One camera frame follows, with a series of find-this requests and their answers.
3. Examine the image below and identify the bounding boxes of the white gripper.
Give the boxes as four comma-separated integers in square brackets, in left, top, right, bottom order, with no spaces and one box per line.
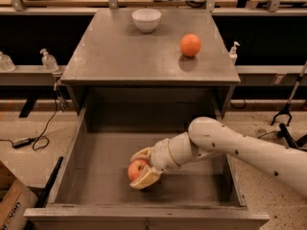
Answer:
[130,139,173,190]

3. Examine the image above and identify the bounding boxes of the red apple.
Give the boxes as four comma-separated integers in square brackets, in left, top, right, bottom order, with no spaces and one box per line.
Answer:
[128,159,148,182]

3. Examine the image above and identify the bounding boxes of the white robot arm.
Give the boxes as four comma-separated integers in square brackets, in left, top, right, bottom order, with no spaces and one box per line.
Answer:
[130,117,307,196]

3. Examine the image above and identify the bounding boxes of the open grey top drawer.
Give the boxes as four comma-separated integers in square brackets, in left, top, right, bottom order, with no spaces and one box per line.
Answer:
[26,88,269,230]

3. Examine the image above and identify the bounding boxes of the grey cabinet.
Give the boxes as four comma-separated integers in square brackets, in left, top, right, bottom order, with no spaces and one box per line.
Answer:
[61,9,240,114]

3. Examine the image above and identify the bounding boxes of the orange fruit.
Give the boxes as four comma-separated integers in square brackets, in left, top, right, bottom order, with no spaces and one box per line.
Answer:
[179,34,201,58]

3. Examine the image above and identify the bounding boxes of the cardboard box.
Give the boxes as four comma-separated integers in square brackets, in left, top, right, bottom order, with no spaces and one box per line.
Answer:
[0,161,37,230]

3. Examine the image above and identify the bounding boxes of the white pump bottle right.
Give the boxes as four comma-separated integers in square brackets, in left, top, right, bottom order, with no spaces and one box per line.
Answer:
[229,41,240,64]

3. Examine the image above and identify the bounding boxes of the clear pump bottle left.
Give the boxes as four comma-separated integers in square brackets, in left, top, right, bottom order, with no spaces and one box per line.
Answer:
[40,48,59,72]

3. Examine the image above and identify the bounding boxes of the white bowl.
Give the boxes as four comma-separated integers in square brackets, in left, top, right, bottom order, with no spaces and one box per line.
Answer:
[131,9,161,33]

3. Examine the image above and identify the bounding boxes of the black stand legs right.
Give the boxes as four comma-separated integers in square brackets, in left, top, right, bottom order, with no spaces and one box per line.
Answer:
[271,61,307,150]

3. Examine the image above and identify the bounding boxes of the clear glass dome left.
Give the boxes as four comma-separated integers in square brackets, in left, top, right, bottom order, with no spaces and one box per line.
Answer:
[0,52,15,72]

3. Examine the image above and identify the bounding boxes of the black power adapter with cable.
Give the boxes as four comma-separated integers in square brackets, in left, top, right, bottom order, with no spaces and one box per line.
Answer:
[1,80,67,151]

